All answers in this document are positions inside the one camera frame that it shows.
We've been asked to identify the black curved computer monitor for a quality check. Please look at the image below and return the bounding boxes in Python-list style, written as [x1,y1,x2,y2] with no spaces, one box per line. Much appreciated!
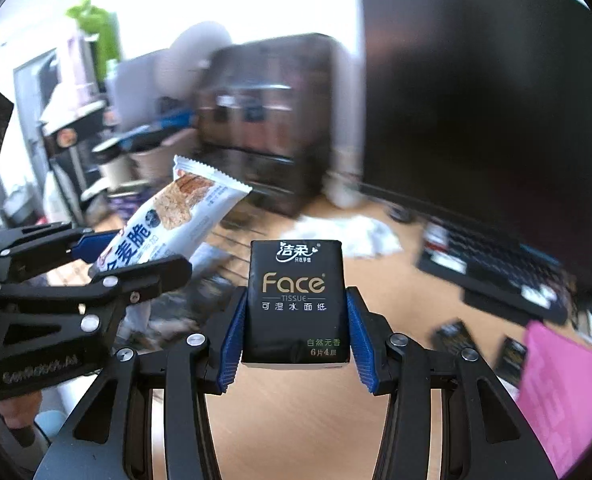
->
[358,0,592,301]

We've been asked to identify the white paper cup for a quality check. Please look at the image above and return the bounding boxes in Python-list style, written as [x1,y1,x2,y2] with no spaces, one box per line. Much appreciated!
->
[93,142,132,191]

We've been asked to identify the black tissue packet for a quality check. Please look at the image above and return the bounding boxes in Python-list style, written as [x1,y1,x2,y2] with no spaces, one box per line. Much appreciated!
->
[241,239,353,366]

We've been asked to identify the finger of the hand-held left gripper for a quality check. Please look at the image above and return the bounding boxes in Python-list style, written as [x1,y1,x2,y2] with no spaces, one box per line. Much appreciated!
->
[0,255,193,348]
[0,221,123,285]

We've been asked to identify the white wheat crisp snack packet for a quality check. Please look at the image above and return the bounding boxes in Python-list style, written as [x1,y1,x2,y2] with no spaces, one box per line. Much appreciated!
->
[88,155,253,278]

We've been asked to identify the cream ceramic vase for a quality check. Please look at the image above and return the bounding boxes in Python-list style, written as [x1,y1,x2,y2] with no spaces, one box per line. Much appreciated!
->
[323,170,364,208]

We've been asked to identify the black wire basket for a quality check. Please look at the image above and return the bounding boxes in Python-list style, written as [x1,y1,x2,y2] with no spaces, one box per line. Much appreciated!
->
[41,200,282,356]

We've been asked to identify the pink mouse mat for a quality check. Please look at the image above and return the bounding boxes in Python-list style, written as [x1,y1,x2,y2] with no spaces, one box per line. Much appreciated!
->
[516,320,592,478]

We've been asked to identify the white round fan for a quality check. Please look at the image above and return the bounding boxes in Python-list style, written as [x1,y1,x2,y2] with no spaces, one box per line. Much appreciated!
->
[156,21,234,96]

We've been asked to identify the person's left hand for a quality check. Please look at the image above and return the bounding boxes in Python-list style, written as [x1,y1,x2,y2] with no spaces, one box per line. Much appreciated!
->
[0,390,44,448]

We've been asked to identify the smoked plastic organizer box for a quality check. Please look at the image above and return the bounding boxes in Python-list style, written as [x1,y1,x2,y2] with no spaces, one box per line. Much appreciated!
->
[196,32,342,218]

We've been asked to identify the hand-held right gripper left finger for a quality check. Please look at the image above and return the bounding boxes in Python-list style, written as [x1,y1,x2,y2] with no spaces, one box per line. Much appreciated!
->
[32,285,251,480]

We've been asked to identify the green plush toy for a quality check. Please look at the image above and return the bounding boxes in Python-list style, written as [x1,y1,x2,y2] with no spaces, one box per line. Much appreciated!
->
[66,2,122,78]

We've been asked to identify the black box with round logo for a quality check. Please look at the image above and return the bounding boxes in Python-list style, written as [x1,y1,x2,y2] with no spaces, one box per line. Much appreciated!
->
[41,105,109,161]

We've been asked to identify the wooden desktop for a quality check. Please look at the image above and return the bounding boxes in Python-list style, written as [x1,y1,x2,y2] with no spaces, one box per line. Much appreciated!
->
[91,195,577,480]

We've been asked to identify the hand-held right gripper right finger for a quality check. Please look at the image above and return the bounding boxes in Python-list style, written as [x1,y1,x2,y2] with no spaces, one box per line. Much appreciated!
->
[345,287,559,480]

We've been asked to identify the brown cardboard box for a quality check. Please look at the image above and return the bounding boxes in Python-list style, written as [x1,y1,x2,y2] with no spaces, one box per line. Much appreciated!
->
[126,127,202,181]

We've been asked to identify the grey cardboard box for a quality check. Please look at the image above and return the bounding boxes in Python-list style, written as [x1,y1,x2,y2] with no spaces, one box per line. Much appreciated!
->
[116,50,177,126]

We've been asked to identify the white crumpled cloth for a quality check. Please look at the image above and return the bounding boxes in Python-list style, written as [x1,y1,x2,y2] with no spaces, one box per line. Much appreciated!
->
[296,215,404,260]

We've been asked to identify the black mechanical keyboard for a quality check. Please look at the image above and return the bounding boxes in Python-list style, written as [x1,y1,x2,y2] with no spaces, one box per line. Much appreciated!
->
[416,215,569,326]

